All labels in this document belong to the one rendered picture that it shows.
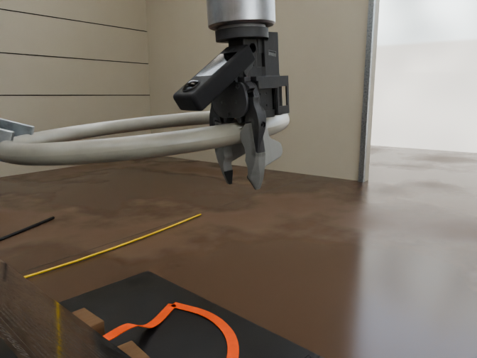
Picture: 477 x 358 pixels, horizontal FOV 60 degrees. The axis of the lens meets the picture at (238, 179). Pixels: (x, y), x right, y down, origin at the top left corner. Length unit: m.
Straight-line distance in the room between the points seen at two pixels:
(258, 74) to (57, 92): 5.69
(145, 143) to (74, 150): 0.09
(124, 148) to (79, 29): 5.97
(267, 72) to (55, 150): 0.29
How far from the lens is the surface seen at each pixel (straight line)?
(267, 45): 0.59
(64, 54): 6.31
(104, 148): 0.53
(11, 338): 0.37
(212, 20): 0.56
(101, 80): 6.58
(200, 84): 0.52
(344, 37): 5.16
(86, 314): 1.87
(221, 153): 0.60
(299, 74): 5.37
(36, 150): 0.59
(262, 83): 0.56
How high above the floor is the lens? 1.00
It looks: 11 degrees down
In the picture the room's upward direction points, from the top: straight up
